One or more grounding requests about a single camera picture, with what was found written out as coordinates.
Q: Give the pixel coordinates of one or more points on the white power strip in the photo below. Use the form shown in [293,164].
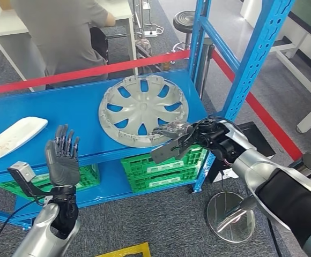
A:
[150,34]

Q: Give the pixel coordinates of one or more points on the black floor mat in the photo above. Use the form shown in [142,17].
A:
[257,138]

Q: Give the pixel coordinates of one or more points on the blue metal shelf rack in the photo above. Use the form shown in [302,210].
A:
[72,110]

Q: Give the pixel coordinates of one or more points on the person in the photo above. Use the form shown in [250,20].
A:
[64,35]

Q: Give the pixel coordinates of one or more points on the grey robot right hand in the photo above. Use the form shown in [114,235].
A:
[171,150]

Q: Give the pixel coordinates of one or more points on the silver plastic wheel hubcap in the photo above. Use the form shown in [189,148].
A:
[141,110]

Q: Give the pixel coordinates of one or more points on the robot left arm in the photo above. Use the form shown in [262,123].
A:
[42,234]

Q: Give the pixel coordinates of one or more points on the green folded plastic crate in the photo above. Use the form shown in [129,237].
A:
[91,171]
[139,182]
[136,163]
[91,182]

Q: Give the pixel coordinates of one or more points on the black office chair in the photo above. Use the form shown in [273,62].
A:
[99,44]

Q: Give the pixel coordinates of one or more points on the black round stool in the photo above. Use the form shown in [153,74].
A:
[184,21]

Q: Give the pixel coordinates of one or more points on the chrome barrier stanchion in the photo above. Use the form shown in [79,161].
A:
[230,220]
[205,67]

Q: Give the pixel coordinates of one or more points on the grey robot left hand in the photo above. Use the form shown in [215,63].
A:
[63,166]

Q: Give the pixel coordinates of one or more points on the yellow floor tape square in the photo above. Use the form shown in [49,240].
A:
[123,251]

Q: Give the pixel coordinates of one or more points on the white plastic trim part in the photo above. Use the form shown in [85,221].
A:
[13,138]

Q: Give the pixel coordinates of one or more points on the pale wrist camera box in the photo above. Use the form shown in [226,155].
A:
[23,171]

